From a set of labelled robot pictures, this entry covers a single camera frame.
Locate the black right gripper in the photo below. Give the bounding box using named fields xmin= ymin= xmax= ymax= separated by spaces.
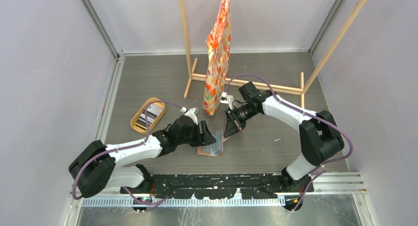
xmin=225 ymin=104 xmax=259 ymax=138

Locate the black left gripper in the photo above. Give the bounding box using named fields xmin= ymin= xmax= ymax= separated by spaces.
xmin=176 ymin=120 xmax=215 ymax=147

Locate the pink blue card holder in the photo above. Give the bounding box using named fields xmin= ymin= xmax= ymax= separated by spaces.
xmin=197 ymin=129 xmax=228 ymax=156

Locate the yellow oval card tray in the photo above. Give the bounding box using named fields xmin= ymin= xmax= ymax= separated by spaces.
xmin=130 ymin=98 xmax=166 ymax=135

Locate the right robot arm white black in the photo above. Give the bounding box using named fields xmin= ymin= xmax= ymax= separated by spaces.
xmin=221 ymin=82 xmax=345 ymax=192

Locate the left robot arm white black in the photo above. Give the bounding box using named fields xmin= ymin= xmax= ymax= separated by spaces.
xmin=68 ymin=115 xmax=216 ymax=199

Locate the wooden hanging rack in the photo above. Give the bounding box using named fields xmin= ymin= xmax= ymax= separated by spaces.
xmin=177 ymin=0 xmax=376 ymax=109

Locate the orange floral fabric bag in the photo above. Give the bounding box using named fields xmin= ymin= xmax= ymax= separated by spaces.
xmin=203 ymin=0 xmax=231 ymax=115

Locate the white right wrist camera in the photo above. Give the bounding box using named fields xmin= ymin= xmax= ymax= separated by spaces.
xmin=220 ymin=92 xmax=235 ymax=110

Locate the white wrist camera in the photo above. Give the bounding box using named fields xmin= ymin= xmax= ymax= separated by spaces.
xmin=220 ymin=92 xmax=235 ymax=110
xmin=180 ymin=107 xmax=199 ymax=125

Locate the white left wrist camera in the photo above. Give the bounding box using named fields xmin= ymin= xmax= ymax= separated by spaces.
xmin=180 ymin=107 xmax=199 ymax=125

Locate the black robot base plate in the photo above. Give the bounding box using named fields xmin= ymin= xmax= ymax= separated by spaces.
xmin=128 ymin=173 xmax=314 ymax=200

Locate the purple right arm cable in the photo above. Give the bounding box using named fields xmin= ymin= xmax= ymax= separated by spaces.
xmin=224 ymin=74 xmax=354 ymax=213

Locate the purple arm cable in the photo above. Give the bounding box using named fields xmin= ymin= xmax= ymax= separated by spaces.
xmin=71 ymin=101 xmax=187 ymax=213
xmin=224 ymin=74 xmax=354 ymax=213

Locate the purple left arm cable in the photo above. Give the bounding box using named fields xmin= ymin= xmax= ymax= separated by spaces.
xmin=71 ymin=101 xmax=187 ymax=213

